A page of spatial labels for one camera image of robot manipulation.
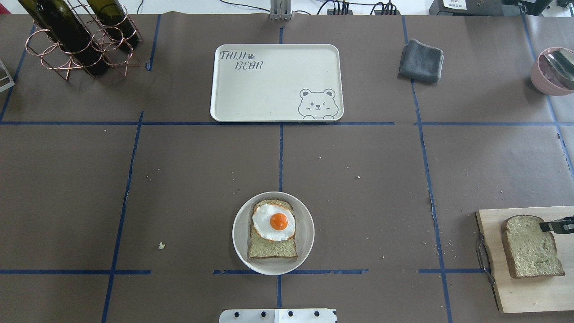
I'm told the bread slice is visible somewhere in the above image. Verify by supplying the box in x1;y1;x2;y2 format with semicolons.
501;214;565;279
248;200;298;259

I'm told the cream bear tray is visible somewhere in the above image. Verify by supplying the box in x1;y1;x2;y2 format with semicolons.
210;44;344;122

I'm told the wooden cutting board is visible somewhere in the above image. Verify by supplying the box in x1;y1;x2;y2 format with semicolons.
476;206;574;313

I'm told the pink bowl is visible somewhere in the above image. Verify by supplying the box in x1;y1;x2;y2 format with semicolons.
530;47;574;96

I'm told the metal scoop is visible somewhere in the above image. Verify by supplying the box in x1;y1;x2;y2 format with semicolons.
543;48;574;90

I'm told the grey folded cloth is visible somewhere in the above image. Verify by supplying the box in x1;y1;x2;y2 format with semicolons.
398;39;444;84

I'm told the fried egg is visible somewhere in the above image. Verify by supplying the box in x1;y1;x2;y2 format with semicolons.
252;204;296;242

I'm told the white round plate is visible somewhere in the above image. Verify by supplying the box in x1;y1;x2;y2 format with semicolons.
232;192;314;275

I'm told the bread slice under egg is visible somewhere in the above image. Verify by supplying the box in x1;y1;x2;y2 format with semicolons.
248;200;298;259

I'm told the dark green wine bottle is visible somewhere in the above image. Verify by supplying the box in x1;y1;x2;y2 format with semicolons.
36;0;108;76
88;0;139;52
17;0;58;43

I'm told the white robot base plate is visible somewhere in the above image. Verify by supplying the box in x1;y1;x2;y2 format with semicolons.
219;308;338;323

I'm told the copper wire bottle rack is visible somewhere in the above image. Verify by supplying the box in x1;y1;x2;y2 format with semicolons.
25;0;143;80

